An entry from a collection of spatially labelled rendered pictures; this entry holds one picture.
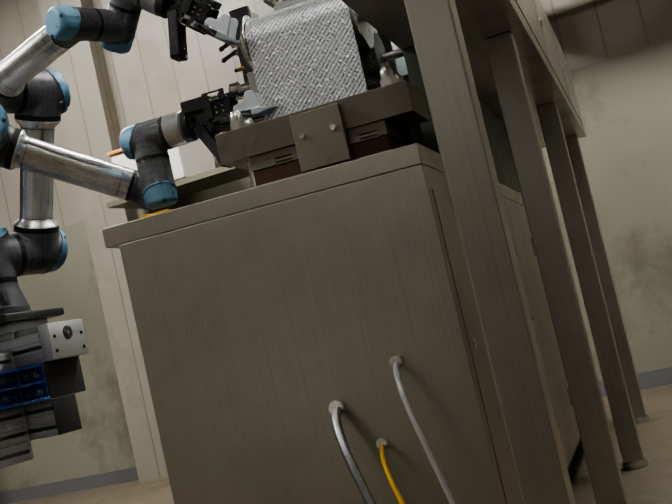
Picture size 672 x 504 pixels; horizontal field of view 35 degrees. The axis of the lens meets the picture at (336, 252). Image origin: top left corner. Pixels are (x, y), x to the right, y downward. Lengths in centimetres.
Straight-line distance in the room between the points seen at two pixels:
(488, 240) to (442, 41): 27
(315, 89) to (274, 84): 9
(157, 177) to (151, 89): 413
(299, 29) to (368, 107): 35
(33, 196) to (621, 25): 340
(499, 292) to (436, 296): 54
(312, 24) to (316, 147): 37
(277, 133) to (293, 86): 23
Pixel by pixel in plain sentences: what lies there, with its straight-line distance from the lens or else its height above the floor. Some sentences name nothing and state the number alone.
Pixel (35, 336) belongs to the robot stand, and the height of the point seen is 75.
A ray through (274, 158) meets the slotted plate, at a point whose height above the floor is 95.
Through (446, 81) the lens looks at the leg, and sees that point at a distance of 145.
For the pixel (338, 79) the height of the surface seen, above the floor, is 111.
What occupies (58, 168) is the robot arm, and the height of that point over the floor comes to 110.
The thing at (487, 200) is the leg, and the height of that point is 72.
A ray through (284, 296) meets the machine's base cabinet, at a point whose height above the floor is 68.
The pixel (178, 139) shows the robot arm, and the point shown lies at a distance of 239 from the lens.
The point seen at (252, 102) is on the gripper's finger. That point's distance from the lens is 233.
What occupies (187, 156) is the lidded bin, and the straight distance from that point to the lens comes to 585.
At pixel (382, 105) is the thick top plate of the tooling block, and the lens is 206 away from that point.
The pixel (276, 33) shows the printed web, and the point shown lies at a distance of 236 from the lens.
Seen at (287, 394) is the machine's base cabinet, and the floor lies 50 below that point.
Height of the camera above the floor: 60
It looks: 4 degrees up
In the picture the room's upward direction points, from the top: 13 degrees counter-clockwise
